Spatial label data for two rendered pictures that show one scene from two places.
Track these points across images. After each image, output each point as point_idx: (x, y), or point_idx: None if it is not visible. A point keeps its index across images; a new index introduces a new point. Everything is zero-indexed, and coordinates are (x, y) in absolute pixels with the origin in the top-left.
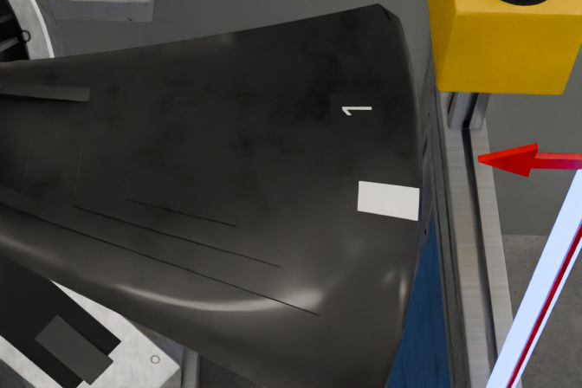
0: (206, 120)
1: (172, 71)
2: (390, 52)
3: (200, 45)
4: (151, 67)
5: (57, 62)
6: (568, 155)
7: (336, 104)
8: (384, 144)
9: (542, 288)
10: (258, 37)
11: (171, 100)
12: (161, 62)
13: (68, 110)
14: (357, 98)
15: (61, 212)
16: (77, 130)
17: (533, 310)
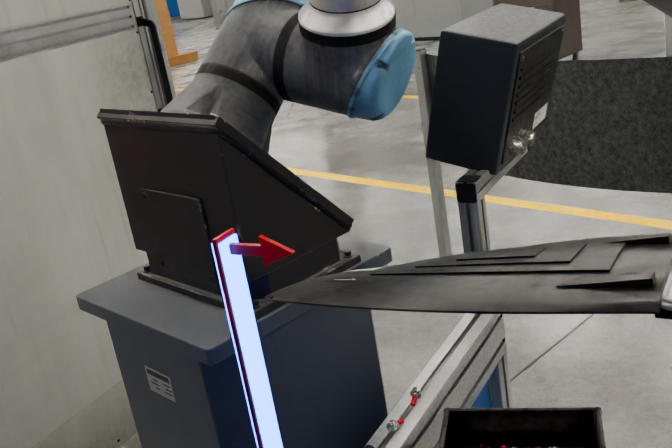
0: (464, 276)
1: (476, 293)
2: (292, 289)
3: (442, 305)
4: (495, 296)
5: (583, 304)
6: (242, 244)
7: (357, 280)
8: (341, 275)
9: (264, 372)
10: (387, 303)
11: (486, 282)
12: (484, 298)
13: (579, 276)
14: (339, 281)
15: (596, 242)
16: (573, 265)
17: (271, 396)
